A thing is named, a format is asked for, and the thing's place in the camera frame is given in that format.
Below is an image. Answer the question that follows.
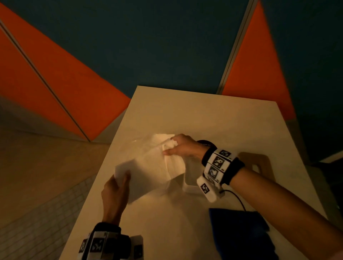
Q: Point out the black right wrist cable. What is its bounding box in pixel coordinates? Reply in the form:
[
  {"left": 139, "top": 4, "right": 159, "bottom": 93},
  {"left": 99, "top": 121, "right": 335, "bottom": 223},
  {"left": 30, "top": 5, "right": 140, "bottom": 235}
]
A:
[{"left": 219, "top": 189, "right": 247, "bottom": 212}]

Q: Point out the white plastic box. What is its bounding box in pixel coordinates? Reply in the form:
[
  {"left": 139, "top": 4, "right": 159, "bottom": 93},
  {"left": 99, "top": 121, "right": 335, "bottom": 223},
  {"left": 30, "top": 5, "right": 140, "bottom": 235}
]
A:
[{"left": 183, "top": 156, "right": 213, "bottom": 195}]

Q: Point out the blue cleaning cloth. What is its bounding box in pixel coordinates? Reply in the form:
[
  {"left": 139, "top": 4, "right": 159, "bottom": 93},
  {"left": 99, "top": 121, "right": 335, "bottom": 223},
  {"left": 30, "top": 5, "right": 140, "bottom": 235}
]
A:
[{"left": 209, "top": 208, "right": 280, "bottom": 260}]

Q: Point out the brown wooden lid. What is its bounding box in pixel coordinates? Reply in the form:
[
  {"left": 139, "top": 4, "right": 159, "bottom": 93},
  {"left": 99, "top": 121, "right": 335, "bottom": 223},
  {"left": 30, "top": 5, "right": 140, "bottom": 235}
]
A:
[{"left": 238, "top": 152, "right": 277, "bottom": 183}]

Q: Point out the black right wristband with markers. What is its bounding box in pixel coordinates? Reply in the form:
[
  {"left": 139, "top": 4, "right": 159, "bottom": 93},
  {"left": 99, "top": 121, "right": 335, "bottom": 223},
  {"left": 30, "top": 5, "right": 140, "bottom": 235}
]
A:
[{"left": 201, "top": 146, "right": 246, "bottom": 186}]

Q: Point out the black wristband with markers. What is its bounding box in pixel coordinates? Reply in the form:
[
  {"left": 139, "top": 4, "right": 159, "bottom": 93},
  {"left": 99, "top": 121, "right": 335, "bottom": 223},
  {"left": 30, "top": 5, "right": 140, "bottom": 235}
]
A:
[
  {"left": 78, "top": 222, "right": 144, "bottom": 260},
  {"left": 201, "top": 146, "right": 246, "bottom": 186}
]

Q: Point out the white tissues stack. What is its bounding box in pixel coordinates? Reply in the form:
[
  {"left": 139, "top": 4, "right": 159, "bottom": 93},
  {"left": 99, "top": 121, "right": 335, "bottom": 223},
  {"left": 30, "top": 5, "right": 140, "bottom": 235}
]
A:
[{"left": 115, "top": 139, "right": 186, "bottom": 205}]

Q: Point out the clear plastic tissue wrapper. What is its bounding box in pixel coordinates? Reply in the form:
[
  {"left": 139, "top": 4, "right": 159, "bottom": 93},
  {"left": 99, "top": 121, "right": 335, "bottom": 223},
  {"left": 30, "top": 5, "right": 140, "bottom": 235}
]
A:
[{"left": 126, "top": 133, "right": 179, "bottom": 161}]

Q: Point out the person's right hand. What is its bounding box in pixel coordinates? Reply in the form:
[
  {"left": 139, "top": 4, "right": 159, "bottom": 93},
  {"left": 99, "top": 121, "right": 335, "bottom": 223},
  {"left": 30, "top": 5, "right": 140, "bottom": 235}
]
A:
[{"left": 163, "top": 134, "right": 209, "bottom": 161}]

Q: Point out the black left wristband with markers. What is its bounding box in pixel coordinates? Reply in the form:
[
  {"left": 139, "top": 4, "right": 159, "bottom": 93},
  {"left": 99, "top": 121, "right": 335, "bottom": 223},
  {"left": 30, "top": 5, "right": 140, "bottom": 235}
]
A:
[{"left": 78, "top": 222, "right": 144, "bottom": 260}]

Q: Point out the person's right forearm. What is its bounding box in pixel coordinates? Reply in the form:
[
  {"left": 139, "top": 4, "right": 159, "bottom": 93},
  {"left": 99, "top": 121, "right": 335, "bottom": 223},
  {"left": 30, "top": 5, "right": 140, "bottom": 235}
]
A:
[{"left": 230, "top": 167, "right": 343, "bottom": 260}]

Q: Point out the person's left hand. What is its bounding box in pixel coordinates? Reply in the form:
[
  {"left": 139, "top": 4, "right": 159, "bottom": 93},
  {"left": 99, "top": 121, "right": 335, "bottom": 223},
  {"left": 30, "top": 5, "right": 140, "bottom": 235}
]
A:
[{"left": 101, "top": 171, "right": 131, "bottom": 225}]

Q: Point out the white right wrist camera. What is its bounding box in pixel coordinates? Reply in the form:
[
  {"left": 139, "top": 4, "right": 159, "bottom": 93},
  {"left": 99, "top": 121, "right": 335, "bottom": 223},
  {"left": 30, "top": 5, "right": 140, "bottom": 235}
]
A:
[{"left": 197, "top": 175, "right": 225, "bottom": 203}]

